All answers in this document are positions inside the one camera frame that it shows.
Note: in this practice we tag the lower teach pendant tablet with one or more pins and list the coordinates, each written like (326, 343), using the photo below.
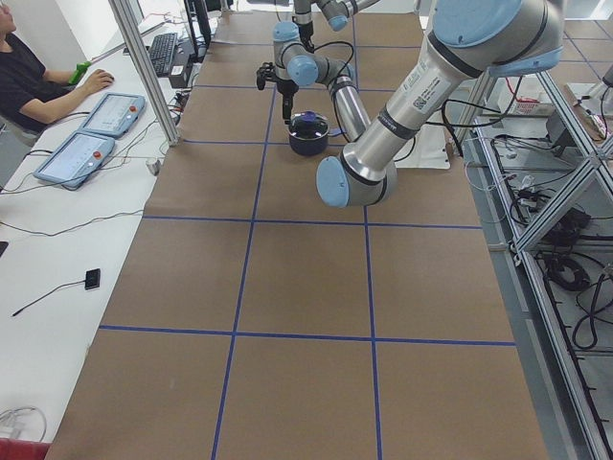
(80, 155)

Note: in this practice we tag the aluminium side frame rack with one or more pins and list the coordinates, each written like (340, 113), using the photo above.
(538, 155)

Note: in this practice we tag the black keyboard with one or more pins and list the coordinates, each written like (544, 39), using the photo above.
(161, 53)

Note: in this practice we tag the small black square device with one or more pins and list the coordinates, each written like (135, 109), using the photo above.
(92, 279)

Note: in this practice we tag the upper teach pendant tablet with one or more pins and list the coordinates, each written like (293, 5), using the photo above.
(114, 114)

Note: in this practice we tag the aluminium frame post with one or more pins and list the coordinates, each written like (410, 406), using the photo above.
(126, 21)

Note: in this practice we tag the seated person black shirt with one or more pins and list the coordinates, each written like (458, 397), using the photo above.
(32, 96)

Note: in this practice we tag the glass lid with blue knob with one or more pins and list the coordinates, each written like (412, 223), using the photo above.
(308, 125)

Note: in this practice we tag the dark blue pot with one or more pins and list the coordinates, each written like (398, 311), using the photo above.
(312, 147)

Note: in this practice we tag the teach pendant tablet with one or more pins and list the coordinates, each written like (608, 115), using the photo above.
(114, 114)
(80, 155)

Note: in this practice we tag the person's right hand on mouse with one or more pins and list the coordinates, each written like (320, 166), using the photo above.
(97, 81)

